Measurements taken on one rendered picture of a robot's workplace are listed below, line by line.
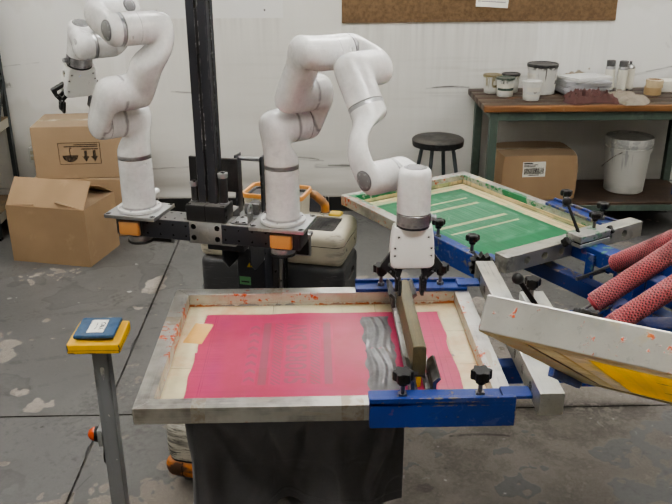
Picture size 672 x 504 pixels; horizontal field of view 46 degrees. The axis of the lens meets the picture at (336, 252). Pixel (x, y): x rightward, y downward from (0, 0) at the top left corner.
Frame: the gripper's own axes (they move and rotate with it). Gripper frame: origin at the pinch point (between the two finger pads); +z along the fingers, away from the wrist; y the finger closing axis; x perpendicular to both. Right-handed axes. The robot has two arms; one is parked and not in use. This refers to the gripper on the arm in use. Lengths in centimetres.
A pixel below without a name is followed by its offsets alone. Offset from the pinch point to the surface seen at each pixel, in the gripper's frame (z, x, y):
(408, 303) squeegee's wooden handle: 6.3, -4.0, -0.3
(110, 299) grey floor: 112, -238, 130
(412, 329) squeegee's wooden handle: 6.4, 9.4, 0.6
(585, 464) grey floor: 111, -79, -82
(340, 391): 17.0, 17.6, 17.2
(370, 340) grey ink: 16.4, -4.6, 8.6
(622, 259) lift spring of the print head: 5, -25, -61
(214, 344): 17.1, -5.5, 46.6
